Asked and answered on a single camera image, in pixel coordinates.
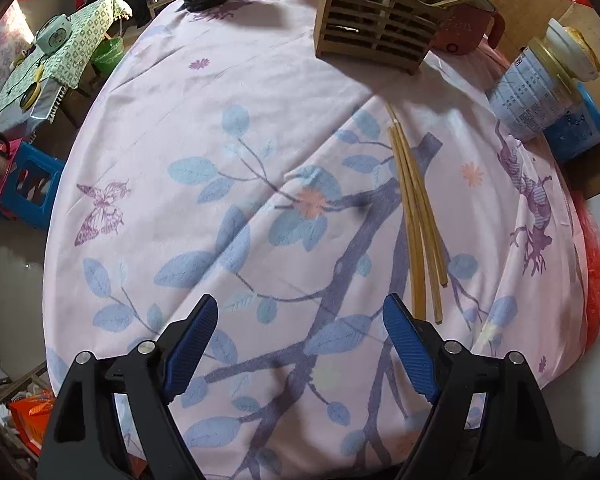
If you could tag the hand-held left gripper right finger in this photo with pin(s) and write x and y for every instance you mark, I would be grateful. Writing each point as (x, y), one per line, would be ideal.
(412, 355)

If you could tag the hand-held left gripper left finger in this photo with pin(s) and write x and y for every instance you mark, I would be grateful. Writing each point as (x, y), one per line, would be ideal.
(190, 355)

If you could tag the bamboo chopsticks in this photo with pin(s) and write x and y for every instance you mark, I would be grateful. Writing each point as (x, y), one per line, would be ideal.
(442, 265)

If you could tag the wooden chopstick holder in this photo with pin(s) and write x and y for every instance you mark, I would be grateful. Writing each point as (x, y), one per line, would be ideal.
(370, 25)

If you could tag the orange snack packet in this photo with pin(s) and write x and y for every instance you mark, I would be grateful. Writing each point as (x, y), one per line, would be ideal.
(32, 420)

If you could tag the pink floral tablecloth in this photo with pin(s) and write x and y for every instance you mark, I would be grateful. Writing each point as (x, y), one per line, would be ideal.
(230, 160)

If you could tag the crumpled red plastic bag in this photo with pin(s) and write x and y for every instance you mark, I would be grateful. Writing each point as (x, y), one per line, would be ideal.
(592, 270)

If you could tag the blue plastic stool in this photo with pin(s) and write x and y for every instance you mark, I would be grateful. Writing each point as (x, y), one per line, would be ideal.
(35, 180)

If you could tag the blue lidded tin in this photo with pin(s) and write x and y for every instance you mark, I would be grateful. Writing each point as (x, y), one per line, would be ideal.
(575, 130)

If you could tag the milk powder tin gold lid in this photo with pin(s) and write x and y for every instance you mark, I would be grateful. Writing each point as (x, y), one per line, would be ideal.
(530, 95)

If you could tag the silver foil table cover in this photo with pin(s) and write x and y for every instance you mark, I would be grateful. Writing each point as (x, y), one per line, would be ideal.
(35, 115)

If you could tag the yellow round gadget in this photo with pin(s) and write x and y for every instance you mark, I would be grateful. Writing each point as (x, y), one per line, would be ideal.
(31, 96)

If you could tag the green bucket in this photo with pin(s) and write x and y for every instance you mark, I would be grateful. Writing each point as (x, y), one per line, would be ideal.
(107, 55)

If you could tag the red electric cooking pot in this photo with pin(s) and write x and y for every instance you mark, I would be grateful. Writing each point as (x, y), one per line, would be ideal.
(460, 30)

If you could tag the green checkered tablecloth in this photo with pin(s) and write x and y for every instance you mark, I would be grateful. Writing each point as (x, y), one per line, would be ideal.
(80, 35)

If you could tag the mint green rice cooker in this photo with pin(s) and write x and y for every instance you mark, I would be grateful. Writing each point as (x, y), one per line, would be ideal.
(52, 35)

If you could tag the pink floral curtain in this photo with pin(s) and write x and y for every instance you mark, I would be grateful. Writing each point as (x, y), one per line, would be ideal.
(0, 60)

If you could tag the plywood board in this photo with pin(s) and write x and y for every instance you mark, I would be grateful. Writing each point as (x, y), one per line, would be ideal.
(530, 0)

